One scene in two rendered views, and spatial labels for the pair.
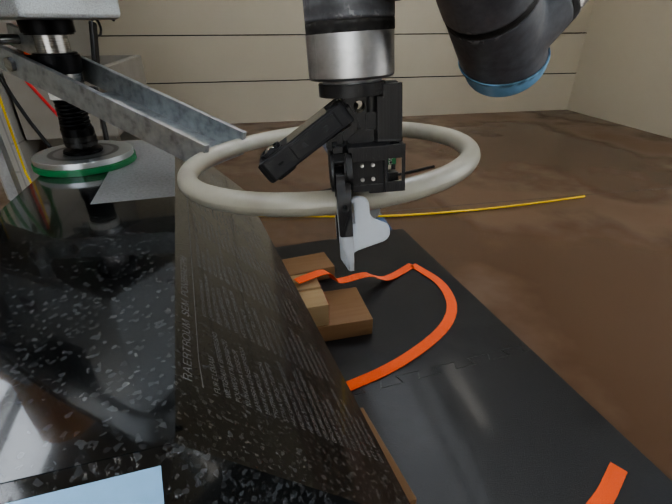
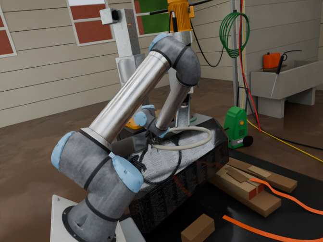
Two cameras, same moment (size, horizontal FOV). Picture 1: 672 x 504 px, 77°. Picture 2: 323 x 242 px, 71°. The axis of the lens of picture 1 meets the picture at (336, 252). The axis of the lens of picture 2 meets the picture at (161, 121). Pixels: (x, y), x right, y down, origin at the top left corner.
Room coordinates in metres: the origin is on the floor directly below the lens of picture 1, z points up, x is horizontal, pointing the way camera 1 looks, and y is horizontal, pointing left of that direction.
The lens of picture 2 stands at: (0.19, -1.52, 1.67)
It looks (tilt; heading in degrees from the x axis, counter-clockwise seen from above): 19 degrees down; 76
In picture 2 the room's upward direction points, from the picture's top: 9 degrees counter-clockwise
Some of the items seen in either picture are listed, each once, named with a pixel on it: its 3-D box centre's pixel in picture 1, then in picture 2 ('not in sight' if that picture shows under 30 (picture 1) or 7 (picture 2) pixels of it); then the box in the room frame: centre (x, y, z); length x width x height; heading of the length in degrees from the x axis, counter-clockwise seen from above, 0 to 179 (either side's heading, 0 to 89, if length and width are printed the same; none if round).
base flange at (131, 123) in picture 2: not in sight; (142, 117); (0.63, 1.26, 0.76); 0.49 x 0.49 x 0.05; 18
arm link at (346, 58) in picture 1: (350, 58); not in sight; (0.48, -0.02, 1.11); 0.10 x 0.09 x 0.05; 4
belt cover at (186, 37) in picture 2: not in sight; (180, 40); (1.14, 0.91, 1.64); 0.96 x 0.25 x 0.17; 64
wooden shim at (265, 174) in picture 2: not in sight; (259, 171); (1.71, 0.38, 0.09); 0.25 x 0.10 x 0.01; 104
